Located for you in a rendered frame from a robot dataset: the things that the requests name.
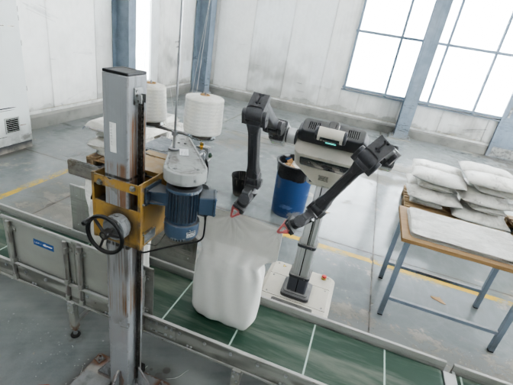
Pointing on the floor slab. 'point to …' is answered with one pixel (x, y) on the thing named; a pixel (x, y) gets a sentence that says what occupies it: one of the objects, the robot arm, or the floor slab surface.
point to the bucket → (238, 182)
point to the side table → (442, 278)
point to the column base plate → (98, 367)
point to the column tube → (122, 100)
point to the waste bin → (289, 189)
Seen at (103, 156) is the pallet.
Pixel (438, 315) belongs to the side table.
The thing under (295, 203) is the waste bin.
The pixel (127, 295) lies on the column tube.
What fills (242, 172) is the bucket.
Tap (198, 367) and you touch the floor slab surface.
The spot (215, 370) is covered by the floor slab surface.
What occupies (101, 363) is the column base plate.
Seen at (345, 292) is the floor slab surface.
